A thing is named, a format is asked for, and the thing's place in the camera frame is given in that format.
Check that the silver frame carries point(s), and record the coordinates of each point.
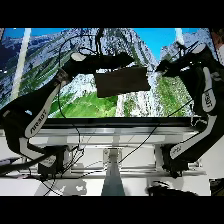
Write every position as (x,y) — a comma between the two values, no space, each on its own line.
(112,181)

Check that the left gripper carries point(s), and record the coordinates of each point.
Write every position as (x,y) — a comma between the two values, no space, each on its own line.
(122,60)

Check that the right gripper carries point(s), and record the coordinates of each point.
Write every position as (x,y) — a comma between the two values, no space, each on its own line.
(166,65)

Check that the dark brown garment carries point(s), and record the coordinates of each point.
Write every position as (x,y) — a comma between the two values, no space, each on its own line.
(121,81)

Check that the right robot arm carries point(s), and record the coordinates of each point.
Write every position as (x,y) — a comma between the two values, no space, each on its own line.
(208,97)

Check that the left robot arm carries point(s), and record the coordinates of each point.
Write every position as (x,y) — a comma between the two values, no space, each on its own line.
(43,113)

